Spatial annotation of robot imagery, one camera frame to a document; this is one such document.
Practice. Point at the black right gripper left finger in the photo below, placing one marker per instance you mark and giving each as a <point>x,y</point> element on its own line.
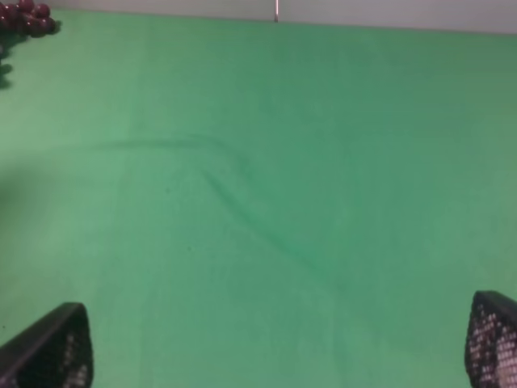
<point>55,351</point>

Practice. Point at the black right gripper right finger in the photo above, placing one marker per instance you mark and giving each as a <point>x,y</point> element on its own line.
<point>490,346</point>

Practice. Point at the green tablecloth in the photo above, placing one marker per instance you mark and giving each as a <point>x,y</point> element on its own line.
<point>246,204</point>

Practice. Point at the red grape bunch with leaf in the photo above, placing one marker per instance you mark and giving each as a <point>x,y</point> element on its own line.
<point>27,18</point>

